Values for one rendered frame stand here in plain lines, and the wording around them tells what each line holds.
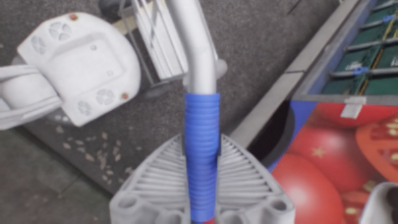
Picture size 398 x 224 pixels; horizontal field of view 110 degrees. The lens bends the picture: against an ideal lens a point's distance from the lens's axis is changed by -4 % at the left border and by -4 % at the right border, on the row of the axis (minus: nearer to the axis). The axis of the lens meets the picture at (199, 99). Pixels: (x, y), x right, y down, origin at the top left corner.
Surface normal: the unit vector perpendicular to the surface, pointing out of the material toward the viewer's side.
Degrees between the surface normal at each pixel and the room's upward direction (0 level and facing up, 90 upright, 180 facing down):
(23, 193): 9
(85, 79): 0
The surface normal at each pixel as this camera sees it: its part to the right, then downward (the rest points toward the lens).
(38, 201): 0.54, -0.05
